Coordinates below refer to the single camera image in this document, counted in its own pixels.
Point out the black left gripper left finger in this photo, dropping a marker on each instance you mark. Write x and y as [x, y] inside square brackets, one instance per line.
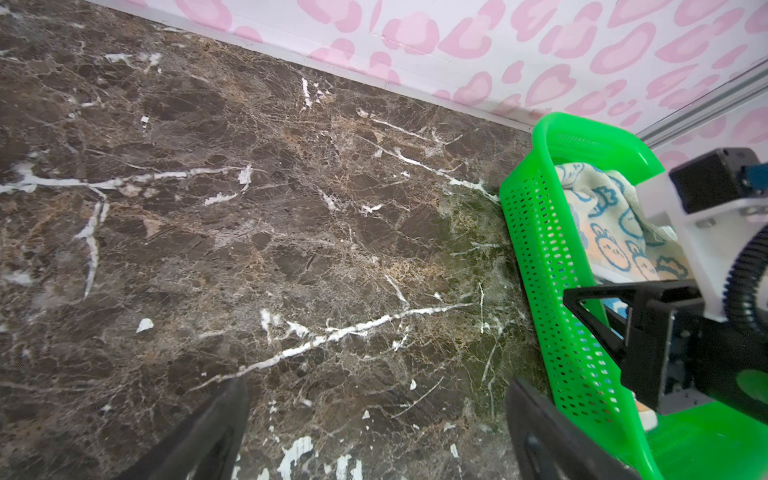
[204, 445]

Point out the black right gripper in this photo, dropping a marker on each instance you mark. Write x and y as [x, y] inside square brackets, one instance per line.
[674, 357]

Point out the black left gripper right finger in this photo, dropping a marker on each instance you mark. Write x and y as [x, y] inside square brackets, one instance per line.
[548, 446]

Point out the blue bunny pattern towel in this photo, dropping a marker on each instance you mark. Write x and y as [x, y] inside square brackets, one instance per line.
[621, 245]

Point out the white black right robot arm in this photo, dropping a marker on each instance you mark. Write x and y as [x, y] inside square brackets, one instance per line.
[717, 206]

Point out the green plastic basket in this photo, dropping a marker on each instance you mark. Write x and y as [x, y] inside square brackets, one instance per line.
[710, 441]

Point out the aluminium frame corner post right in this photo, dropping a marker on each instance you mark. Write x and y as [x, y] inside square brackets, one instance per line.
[744, 88]

